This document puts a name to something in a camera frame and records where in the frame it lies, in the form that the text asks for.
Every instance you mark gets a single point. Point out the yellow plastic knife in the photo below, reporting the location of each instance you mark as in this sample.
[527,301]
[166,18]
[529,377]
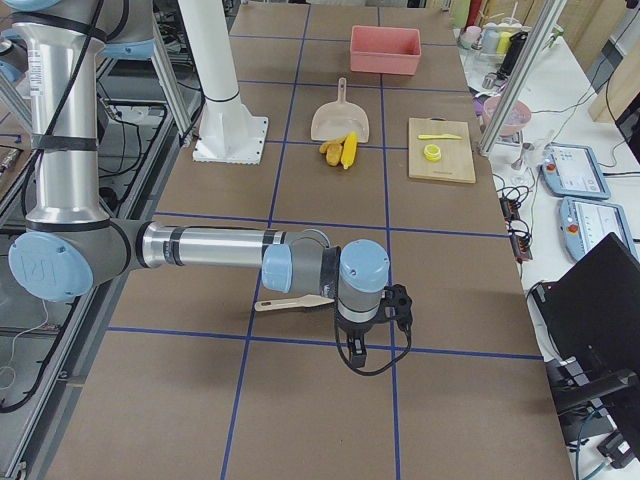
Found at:
[443,136]

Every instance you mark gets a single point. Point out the yellow toy corn cob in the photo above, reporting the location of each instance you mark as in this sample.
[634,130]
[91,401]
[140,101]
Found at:
[349,150]

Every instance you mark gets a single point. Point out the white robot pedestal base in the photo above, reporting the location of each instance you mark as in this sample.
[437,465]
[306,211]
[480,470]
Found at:
[228,132]

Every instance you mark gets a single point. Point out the black monitor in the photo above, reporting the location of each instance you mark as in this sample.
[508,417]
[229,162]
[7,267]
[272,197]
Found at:
[592,312]

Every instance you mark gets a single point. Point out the aluminium frame post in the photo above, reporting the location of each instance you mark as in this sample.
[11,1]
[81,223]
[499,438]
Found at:
[541,31]

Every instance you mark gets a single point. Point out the upper teach pendant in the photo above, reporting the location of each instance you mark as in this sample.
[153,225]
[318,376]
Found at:
[573,170]

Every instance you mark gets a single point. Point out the pink bowl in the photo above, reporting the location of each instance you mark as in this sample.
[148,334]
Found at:
[517,119]

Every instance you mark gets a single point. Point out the brown toy potato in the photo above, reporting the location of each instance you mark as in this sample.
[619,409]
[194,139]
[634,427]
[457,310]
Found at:
[333,155]

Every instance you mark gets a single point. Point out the pink plastic bin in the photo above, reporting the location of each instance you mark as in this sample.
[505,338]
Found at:
[385,50]

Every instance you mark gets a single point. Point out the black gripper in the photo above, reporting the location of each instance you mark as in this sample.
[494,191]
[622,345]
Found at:
[354,330]

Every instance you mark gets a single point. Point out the teach pendant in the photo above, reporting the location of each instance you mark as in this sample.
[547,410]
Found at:
[573,170]
[585,223]

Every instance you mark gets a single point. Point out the beige plastic dustpan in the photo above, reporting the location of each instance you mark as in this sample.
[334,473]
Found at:
[339,118]

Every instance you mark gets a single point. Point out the wooden cutting board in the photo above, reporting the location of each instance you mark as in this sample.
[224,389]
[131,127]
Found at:
[456,164]

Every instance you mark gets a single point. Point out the tan toy ginger root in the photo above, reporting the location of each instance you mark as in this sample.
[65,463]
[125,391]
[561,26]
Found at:
[327,144]

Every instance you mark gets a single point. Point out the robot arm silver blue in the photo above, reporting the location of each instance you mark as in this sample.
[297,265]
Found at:
[71,244]

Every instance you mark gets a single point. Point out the black bottle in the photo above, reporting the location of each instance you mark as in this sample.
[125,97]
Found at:
[516,44]

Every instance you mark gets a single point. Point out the lower teach pendant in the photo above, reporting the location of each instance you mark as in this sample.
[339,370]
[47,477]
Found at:
[585,223]

